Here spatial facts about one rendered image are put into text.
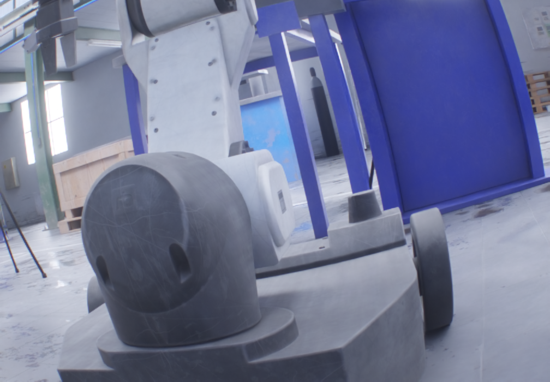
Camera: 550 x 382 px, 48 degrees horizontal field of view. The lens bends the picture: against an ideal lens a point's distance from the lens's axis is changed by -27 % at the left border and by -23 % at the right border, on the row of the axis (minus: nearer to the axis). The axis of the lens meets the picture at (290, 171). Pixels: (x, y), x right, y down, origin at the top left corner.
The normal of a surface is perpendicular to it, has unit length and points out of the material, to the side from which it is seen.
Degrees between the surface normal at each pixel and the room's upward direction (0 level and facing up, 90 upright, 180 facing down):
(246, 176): 64
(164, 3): 122
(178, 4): 132
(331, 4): 90
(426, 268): 73
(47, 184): 90
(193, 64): 60
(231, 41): 90
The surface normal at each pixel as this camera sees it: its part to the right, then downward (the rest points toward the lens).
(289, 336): 0.92, -0.20
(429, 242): -0.24, -0.60
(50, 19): -0.04, 0.24
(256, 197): -0.11, -0.06
